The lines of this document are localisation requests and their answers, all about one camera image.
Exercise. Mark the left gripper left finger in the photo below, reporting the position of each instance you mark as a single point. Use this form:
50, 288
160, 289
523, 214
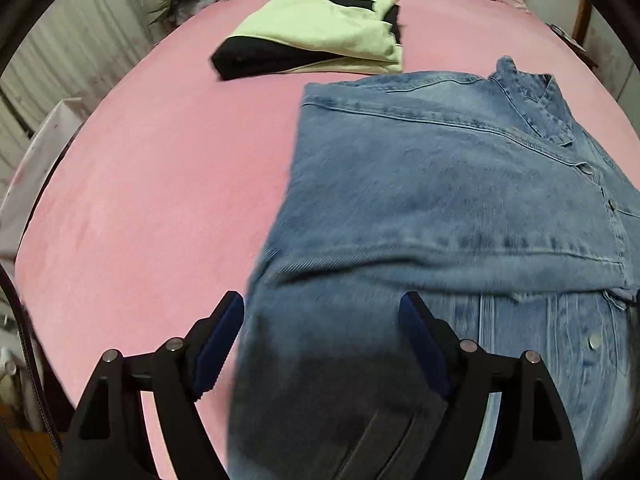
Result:
107, 437

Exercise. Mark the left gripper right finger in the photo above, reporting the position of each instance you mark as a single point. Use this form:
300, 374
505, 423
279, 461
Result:
533, 438

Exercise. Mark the blue denim jacket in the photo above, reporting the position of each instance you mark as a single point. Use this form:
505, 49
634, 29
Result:
485, 196

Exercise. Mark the pink bed sheet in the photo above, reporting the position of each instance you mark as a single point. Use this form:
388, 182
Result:
166, 197

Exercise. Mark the dark wooden nightstand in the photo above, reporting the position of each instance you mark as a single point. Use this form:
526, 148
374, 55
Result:
576, 48

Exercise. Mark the white curtain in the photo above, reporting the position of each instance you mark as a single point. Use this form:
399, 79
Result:
77, 49

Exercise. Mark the folded green black garment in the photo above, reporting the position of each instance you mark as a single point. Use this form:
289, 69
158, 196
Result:
314, 36

